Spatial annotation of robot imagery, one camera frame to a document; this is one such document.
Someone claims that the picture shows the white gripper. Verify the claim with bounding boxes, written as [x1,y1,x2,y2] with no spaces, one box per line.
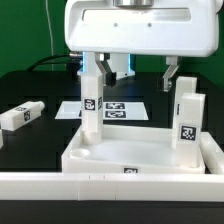
[64,0,220,92]

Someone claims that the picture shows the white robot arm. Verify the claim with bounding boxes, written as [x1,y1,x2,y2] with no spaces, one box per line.
[64,0,224,91]

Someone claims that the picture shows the white fiducial marker sheet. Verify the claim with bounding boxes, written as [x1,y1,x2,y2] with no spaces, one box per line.
[56,101,148,120]

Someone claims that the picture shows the black cable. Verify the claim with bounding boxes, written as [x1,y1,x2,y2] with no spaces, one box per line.
[26,49,84,72]

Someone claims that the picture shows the white front fence bar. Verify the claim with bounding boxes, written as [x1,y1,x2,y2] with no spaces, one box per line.
[0,172,224,202]

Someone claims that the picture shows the white thin cable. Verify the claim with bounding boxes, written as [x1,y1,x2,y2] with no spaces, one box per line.
[44,0,55,72]

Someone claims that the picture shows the white fence bar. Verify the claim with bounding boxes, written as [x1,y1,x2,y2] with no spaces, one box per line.
[200,132,224,175]
[0,172,224,202]

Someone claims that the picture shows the white desk top tray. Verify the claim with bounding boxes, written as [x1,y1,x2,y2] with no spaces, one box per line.
[61,125,205,174]

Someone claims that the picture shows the white right fence bar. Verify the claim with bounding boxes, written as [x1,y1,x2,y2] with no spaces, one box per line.
[200,132,224,175]

